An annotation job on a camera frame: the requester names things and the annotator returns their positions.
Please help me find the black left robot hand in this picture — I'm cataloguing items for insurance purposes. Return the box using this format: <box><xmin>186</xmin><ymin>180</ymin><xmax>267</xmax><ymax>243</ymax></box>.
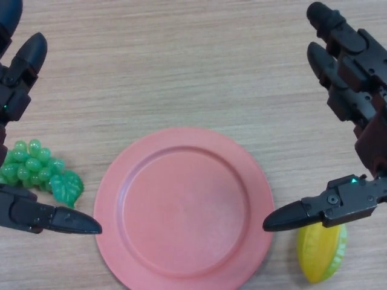
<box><xmin>0</xmin><ymin>0</ymin><xmax>103</xmax><ymax>235</ymax></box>

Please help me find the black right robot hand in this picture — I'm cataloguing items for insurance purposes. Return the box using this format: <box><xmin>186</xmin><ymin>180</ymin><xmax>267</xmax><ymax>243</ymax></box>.
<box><xmin>262</xmin><ymin>1</ymin><xmax>387</xmax><ymax>233</ymax></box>

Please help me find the green plastic grape bunch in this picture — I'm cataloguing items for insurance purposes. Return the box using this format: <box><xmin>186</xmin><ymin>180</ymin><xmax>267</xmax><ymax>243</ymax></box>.
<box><xmin>0</xmin><ymin>138</ymin><xmax>84</xmax><ymax>208</ymax></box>

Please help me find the pink round plate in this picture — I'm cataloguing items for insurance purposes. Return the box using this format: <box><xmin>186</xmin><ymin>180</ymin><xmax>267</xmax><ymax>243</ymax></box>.
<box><xmin>93</xmin><ymin>127</ymin><xmax>276</xmax><ymax>290</ymax></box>

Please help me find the yellow green starfruit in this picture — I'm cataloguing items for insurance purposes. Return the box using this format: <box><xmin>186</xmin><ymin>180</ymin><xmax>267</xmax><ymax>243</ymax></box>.
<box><xmin>296</xmin><ymin>222</ymin><xmax>349</xmax><ymax>284</ymax></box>

